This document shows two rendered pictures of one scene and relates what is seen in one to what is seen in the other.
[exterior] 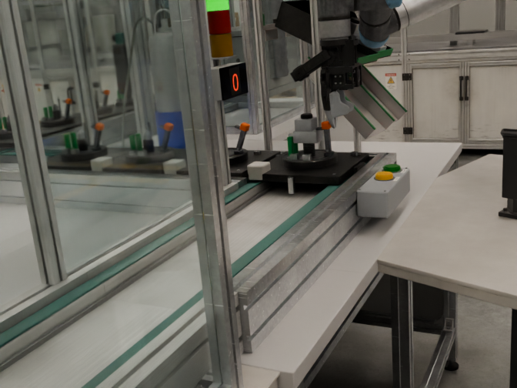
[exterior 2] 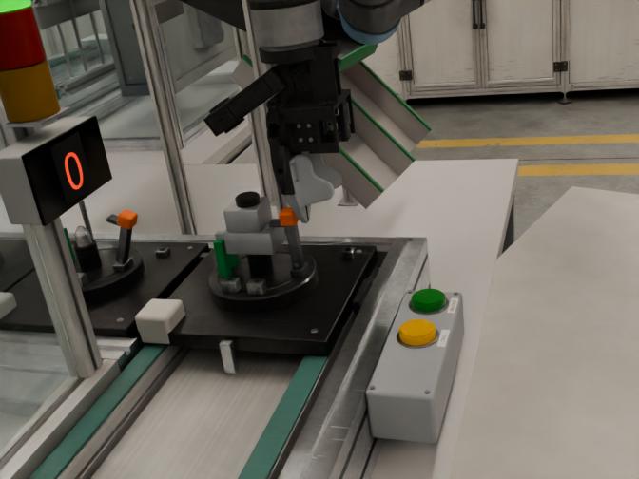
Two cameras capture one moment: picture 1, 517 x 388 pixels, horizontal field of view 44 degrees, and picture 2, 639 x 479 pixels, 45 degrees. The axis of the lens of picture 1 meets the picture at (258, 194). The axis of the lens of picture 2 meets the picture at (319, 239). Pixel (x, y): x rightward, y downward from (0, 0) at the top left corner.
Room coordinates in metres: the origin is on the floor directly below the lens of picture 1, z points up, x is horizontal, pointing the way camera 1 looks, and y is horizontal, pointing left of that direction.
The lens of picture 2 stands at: (0.69, -0.12, 1.43)
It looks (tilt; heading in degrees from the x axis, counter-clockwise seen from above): 25 degrees down; 354
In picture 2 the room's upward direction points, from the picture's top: 8 degrees counter-clockwise
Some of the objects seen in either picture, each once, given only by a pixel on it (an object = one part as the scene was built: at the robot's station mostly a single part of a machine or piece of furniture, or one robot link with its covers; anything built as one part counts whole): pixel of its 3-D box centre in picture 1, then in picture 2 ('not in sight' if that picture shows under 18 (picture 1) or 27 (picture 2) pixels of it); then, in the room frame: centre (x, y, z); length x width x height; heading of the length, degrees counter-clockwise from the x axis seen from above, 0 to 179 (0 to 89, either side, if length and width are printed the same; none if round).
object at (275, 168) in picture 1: (310, 165); (265, 291); (1.57, -0.14, 0.96); 0.24 x 0.24 x 0.02; 63
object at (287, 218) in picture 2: (324, 136); (287, 238); (1.55, -0.18, 1.04); 0.04 x 0.02 x 0.08; 63
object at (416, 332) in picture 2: (384, 177); (417, 335); (1.40, -0.29, 0.96); 0.04 x 0.04 x 0.02
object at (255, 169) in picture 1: (258, 171); (161, 321); (1.53, -0.01, 0.97); 0.05 x 0.05 x 0.04; 63
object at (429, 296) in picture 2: (391, 169); (428, 303); (1.46, -0.32, 0.96); 0.04 x 0.04 x 0.02
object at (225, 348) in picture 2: (291, 185); (228, 355); (1.46, -0.08, 0.95); 0.01 x 0.01 x 0.04; 63
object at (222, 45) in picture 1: (221, 45); (27, 89); (1.46, 0.05, 1.28); 0.05 x 0.05 x 0.05
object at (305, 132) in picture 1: (303, 128); (243, 221); (1.58, -0.13, 1.06); 0.08 x 0.04 x 0.07; 63
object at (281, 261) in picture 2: (309, 158); (262, 277); (1.57, -0.14, 0.98); 0.14 x 0.14 x 0.02
